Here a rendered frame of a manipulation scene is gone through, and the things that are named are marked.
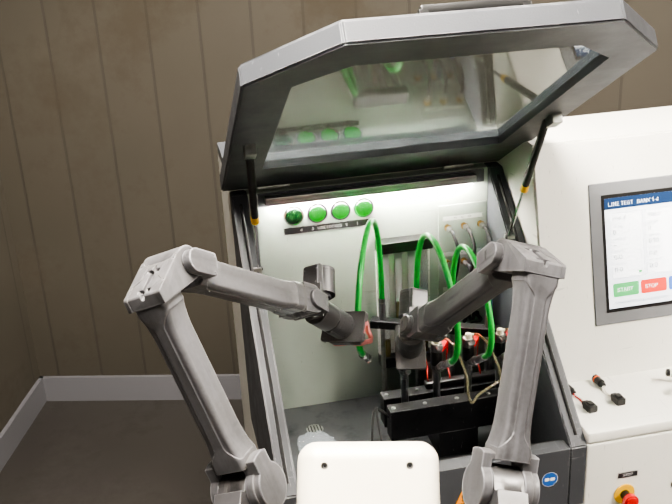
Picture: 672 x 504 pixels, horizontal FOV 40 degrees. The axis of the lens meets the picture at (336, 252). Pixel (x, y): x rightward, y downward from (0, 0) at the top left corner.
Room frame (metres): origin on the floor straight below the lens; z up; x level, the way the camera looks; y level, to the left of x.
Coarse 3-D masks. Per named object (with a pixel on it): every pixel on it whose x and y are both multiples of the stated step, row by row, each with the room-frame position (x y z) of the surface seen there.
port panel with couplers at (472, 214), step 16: (448, 208) 2.25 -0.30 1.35; (464, 208) 2.26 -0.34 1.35; (480, 208) 2.27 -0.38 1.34; (448, 224) 2.25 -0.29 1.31; (464, 224) 2.25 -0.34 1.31; (480, 224) 2.24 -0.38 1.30; (448, 240) 2.25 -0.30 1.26; (464, 240) 2.26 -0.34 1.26; (480, 240) 2.27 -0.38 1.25; (448, 256) 2.25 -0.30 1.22; (464, 256) 2.26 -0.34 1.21; (464, 272) 2.26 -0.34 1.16
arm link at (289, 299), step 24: (192, 264) 1.35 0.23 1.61; (216, 264) 1.40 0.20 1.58; (192, 288) 1.40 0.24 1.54; (216, 288) 1.43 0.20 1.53; (240, 288) 1.47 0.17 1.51; (264, 288) 1.53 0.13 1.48; (288, 288) 1.59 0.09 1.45; (312, 288) 1.65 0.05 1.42; (288, 312) 1.60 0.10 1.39; (312, 312) 1.62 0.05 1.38
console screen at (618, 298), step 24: (600, 192) 2.10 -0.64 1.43; (624, 192) 2.11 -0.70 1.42; (648, 192) 2.12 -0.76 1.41; (600, 216) 2.09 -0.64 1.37; (624, 216) 2.10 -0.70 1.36; (648, 216) 2.11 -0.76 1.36; (600, 240) 2.08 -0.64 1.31; (624, 240) 2.09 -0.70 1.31; (648, 240) 2.10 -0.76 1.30; (600, 264) 2.06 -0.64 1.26; (624, 264) 2.07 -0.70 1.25; (648, 264) 2.08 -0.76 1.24; (600, 288) 2.05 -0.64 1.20; (624, 288) 2.06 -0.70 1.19; (648, 288) 2.07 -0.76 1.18; (600, 312) 2.03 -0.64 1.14; (624, 312) 2.04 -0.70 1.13; (648, 312) 2.05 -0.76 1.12
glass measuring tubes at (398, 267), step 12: (384, 240) 2.20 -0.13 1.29; (396, 240) 2.20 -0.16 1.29; (408, 240) 2.20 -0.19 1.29; (384, 252) 2.18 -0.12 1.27; (396, 252) 2.19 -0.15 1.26; (408, 252) 2.20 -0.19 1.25; (384, 264) 2.19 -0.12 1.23; (396, 264) 2.19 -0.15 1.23; (408, 264) 2.20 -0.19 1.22; (420, 264) 2.22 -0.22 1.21; (384, 276) 2.19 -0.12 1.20; (396, 276) 2.20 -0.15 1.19; (408, 276) 2.20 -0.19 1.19; (420, 276) 2.23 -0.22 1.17; (384, 288) 2.19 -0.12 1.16; (396, 288) 2.20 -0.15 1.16; (420, 288) 2.23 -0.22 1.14; (396, 300) 2.20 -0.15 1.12; (396, 312) 2.20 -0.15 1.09
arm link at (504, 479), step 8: (496, 464) 1.25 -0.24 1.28; (496, 472) 1.22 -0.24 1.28; (504, 472) 1.23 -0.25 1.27; (512, 472) 1.23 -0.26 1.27; (520, 472) 1.24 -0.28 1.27; (496, 480) 1.21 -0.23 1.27; (504, 480) 1.21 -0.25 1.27; (512, 480) 1.22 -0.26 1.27; (520, 480) 1.22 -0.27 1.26; (496, 488) 1.20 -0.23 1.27; (504, 488) 1.20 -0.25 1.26; (512, 488) 1.21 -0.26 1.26; (520, 488) 1.21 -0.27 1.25; (496, 496) 1.18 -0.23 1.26; (504, 496) 1.18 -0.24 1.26; (512, 496) 1.19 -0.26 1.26; (520, 496) 1.19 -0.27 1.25
